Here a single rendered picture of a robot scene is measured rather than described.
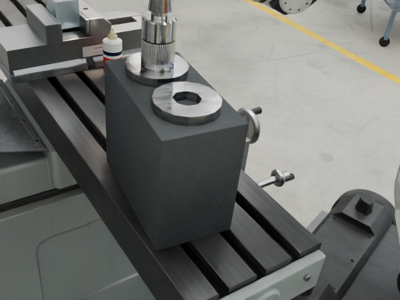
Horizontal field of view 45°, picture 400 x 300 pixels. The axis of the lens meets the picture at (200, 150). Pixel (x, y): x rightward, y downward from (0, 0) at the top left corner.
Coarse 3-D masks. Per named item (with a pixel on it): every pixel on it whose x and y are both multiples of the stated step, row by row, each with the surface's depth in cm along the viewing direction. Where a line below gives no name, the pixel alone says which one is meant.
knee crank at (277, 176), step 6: (270, 174) 152; (276, 174) 149; (282, 174) 149; (288, 174) 152; (264, 180) 148; (270, 180) 148; (276, 180) 149; (282, 180) 149; (288, 180) 154; (264, 186) 147
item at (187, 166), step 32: (128, 64) 68; (128, 96) 64; (160, 96) 62; (192, 96) 64; (128, 128) 67; (160, 128) 58; (192, 128) 59; (224, 128) 60; (128, 160) 70; (160, 160) 58; (192, 160) 60; (224, 160) 63; (128, 192) 73; (160, 192) 61; (192, 192) 63; (224, 192) 66; (160, 224) 64; (192, 224) 67; (224, 224) 70
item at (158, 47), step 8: (144, 32) 64; (152, 32) 64; (160, 32) 64; (168, 32) 64; (144, 40) 65; (152, 40) 64; (160, 40) 64; (168, 40) 65; (144, 48) 66; (152, 48) 65; (160, 48) 65; (168, 48) 66; (144, 56) 66; (152, 56) 66; (160, 56) 66; (168, 56) 66; (144, 64) 67; (152, 64) 66; (160, 64) 66; (168, 64) 67
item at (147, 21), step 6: (150, 12) 66; (144, 18) 64; (150, 18) 64; (168, 18) 64; (174, 18) 65; (144, 24) 64; (150, 24) 63; (156, 24) 63; (162, 24) 63; (168, 24) 63; (174, 24) 64; (162, 30) 64
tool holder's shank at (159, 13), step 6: (150, 0) 63; (156, 0) 62; (162, 0) 62; (168, 0) 63; (150, 6) 63; (156, 6) 62; (162, 6) 63; (168, 6) 63; (156, 12) 63; (162, 12) 63; (168, 12) 63; (156, 18) 64; (162, 18) 64
